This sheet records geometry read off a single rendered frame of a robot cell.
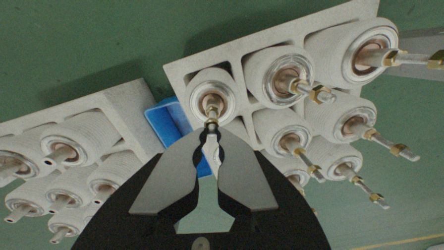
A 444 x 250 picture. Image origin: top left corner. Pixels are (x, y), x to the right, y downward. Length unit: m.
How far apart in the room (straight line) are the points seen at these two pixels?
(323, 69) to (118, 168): 0.46
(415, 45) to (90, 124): 0.63
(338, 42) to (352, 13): 0.10
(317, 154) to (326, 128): 0.10
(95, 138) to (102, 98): 0.08
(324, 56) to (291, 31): 0.07
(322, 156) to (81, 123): 0.52
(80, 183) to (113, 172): 0.11
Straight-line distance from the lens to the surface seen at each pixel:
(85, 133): 0.36
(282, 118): 0.27
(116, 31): 0.53
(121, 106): 0.38
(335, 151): 0.39
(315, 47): 0.31
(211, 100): 0.20
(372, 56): 0.28
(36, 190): 0.59
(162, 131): 0.44
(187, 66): 0.28
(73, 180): 0.49
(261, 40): 0.28
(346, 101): 0.32
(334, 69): 0.27
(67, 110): 0.44
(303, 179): 0.38
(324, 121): 0.32
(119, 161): 0.41
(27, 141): 0.46
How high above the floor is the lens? 0.45
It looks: 61 degrees down
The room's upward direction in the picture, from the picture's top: 175 degrees clockwise
